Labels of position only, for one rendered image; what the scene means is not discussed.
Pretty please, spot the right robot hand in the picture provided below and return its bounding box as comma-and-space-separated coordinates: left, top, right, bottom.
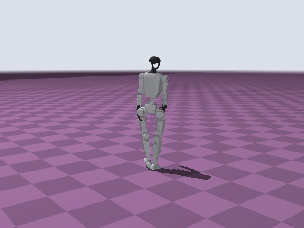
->
159, 105, 167, 112

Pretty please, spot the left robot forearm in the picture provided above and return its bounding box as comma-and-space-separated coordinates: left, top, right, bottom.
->
136, 90, 143, 108

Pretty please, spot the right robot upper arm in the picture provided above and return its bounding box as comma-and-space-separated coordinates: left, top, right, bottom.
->
160, 74, 169, 96

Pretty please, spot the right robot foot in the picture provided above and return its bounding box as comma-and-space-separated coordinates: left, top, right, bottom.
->
150, 163, 161, 170

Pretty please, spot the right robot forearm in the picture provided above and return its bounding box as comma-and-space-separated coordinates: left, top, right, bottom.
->
162, 92, 168, 106

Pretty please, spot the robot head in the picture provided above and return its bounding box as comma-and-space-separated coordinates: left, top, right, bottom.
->
149, 56, 161, 73

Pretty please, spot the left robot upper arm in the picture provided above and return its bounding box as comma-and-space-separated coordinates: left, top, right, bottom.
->
138, 73, 145, 95

